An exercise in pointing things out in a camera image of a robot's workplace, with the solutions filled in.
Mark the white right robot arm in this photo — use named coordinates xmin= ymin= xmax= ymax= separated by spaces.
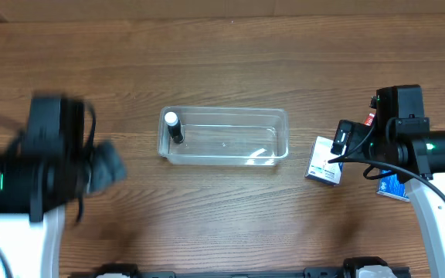
xmin=331 ymin=85 xmax=445 ymax=277

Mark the small red and white item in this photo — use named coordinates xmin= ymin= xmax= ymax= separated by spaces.
xmin=364 ymin=113 xmax=375 ymax=126

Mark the clear plastic container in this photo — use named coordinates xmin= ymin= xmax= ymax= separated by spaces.
xmin=158 ymin=106 xmax=289 ymax=166

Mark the white and blue box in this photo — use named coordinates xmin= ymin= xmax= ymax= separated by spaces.
xmin=304 ymin=137 xmax=343 ymax=186

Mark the dark bottle with white cap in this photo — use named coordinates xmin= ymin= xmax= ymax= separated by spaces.
xmin=164 ymin=112 xmax=184 ymax=144

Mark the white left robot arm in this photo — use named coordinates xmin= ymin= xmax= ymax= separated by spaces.
xmin=0 ymin=96 xmax=127 ymax=277

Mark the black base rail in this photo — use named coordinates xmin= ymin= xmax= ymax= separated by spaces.
xmin=70 ymin=264 xmax=412 ymax=278

